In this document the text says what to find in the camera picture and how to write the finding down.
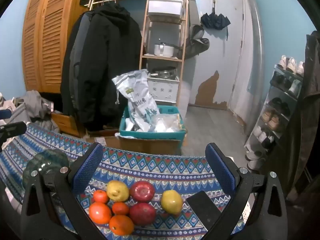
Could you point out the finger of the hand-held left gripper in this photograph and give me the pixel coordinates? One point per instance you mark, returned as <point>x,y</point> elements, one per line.
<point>13,129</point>
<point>5,114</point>

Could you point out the silver pipe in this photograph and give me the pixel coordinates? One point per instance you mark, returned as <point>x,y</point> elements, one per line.
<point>256,55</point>

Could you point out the wooden clothes rail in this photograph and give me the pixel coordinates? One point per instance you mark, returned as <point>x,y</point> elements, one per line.
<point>120,0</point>

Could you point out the black smartphone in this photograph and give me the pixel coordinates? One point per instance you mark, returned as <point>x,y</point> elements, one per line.
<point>202,207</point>

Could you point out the grey hanging bag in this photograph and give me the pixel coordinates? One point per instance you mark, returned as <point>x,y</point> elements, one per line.
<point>197,42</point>

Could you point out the wooden drawer box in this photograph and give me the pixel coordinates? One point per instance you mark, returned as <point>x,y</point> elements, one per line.
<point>67,125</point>

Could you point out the clear plastic bag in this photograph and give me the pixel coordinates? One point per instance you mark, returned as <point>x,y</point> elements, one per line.
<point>166,123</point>

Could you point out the steel pot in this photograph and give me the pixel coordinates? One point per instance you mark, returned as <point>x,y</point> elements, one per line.
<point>163,71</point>

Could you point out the pale blue door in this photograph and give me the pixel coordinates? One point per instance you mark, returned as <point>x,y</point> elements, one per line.
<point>222,55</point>

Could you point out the white storage bin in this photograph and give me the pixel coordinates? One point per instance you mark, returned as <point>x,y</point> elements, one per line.
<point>165,7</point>

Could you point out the white shoe rack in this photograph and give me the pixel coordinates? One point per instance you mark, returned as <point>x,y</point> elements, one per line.
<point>267,100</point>

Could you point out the black hanging coats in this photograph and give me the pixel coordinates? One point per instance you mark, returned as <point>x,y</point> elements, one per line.
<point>105,67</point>

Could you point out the blue patterned tablecloth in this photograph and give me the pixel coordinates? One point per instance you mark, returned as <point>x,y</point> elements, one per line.
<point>162,165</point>

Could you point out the white cooking pot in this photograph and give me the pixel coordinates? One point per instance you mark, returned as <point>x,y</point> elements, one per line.
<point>163,50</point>

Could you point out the teal plastic basket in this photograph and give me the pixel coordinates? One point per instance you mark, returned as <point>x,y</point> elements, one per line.
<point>150,136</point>

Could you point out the red apple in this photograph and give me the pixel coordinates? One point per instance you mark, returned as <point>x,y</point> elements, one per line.
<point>142,213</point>
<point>142,191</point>

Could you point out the grey tote bag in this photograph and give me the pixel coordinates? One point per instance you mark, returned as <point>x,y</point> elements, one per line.
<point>20,113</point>

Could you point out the grey clothes pile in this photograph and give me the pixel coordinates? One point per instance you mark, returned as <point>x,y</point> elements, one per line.
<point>35,105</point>

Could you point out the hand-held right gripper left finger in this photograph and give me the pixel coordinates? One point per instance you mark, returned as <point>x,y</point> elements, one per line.
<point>86,170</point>

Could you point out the dark green glass bowl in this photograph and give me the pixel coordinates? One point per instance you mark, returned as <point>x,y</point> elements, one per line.
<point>47,162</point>

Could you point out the wooden shelf rack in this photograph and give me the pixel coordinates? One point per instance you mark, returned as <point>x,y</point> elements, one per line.
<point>144,42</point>

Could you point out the dark blue umbrella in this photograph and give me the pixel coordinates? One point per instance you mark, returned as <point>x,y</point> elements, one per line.
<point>215,21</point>

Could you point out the small tangerine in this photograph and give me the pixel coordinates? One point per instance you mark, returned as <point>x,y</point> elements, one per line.
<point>100,196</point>
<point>120,208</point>

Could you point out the white printed rice bag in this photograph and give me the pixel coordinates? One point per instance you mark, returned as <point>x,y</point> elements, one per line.
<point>136,97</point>

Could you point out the shoe rack with shoes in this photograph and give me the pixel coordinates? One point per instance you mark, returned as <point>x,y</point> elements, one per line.
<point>275,120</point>

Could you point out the dark hanging coat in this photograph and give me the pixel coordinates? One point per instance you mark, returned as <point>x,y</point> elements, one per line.
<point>305,117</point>

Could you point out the large cardboard box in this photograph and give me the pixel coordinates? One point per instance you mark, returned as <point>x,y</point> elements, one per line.
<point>150,146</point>

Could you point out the large orange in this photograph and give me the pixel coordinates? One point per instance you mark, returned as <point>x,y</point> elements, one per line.
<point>100,213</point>
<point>121,225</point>

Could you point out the small cardboard box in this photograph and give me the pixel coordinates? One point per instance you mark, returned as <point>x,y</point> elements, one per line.
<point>102,133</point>

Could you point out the grey jacket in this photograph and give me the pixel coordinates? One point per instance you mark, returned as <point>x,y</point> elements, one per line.
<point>75,55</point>

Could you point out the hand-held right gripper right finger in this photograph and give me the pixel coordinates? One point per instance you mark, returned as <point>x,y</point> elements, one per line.
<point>220,170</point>

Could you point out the wooden louvered wardrobe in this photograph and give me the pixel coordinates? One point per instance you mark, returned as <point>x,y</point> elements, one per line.
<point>50,35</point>

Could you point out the white patterned storage box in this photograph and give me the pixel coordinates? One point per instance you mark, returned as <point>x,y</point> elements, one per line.
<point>162,90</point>

